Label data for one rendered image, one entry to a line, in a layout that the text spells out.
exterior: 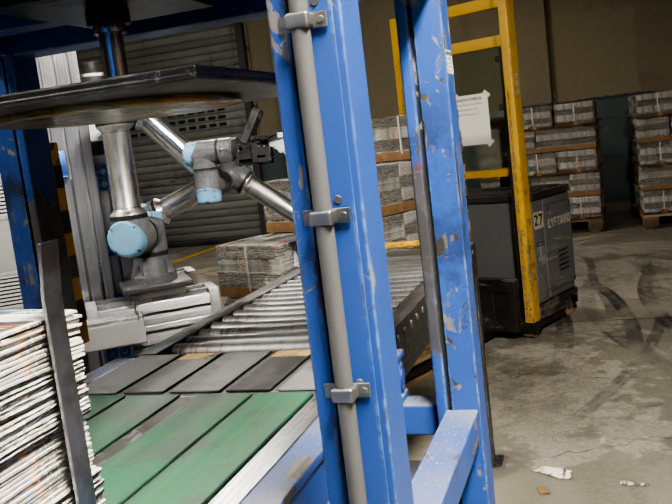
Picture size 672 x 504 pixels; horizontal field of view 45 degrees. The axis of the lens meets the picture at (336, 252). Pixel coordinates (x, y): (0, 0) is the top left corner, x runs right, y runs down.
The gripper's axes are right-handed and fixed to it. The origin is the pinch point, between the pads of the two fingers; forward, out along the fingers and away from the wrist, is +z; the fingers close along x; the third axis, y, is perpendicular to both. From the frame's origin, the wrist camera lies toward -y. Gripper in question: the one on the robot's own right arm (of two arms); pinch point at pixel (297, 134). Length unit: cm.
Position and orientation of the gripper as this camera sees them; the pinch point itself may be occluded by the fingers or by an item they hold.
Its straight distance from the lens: 248.4
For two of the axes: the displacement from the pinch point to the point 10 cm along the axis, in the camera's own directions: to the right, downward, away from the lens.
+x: -1.4, 0.2, -9.9
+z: 9.9, -1.0, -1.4
